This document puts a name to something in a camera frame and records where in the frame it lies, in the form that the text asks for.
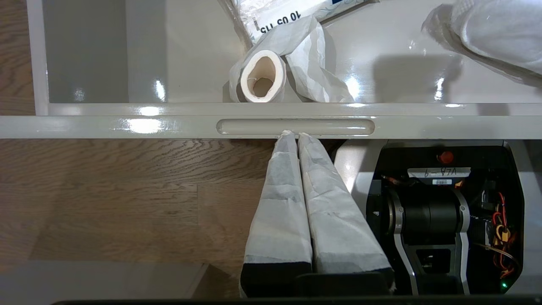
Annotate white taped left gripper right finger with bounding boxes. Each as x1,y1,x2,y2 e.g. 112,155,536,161
298,132,394,295

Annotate silver robot base chassis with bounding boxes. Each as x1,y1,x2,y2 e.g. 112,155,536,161
335,140,542,297

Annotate white paper roll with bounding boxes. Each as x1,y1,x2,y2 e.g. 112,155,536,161
229,15,354,103

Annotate printed white tissue pack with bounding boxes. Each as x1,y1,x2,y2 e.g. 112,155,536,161
220,0,377,43

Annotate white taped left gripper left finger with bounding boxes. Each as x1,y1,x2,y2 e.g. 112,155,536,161
239,130,314,297

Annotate long white slippers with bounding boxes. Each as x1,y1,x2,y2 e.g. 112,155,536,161
421,0,542,87

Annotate white handwritten label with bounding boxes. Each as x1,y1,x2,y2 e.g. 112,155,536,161
407,167,471,178

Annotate glossy grey drawer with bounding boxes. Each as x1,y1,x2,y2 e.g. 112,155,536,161
25,0,542,139

